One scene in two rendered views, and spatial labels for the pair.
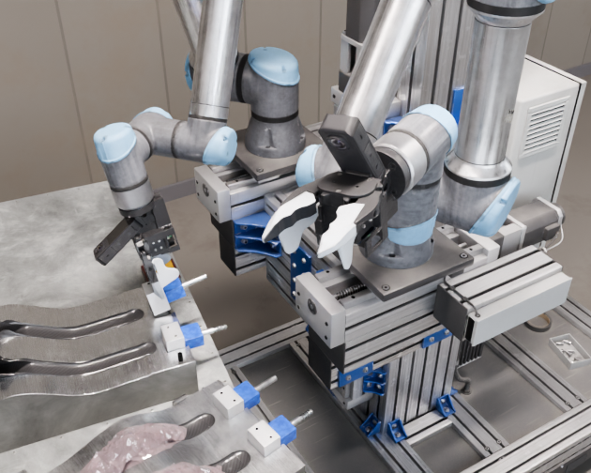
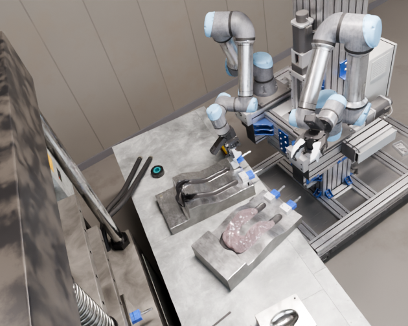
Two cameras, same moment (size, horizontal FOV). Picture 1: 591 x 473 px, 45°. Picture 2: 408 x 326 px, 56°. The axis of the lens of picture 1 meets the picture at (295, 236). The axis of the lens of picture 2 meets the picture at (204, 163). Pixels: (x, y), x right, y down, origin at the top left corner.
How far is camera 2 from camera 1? 0.70 m
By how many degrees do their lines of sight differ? 13
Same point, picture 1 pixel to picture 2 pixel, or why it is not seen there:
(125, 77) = (179, 52)
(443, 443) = (348, 196)
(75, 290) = (197, 161)
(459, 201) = (348, 115)
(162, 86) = (195, 52)
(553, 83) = (382, 47)
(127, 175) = (220, 123)
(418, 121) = (333, 103)
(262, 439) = (285, 209)
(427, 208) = (338, 129)
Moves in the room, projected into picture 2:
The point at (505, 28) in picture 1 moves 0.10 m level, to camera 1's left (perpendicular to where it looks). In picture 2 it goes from (359, 57) to (334, 61)
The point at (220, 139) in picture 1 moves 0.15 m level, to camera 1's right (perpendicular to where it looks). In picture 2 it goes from (252, 103) to (283, 98)
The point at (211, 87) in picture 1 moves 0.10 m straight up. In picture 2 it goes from (246, 85) to (243, 68)
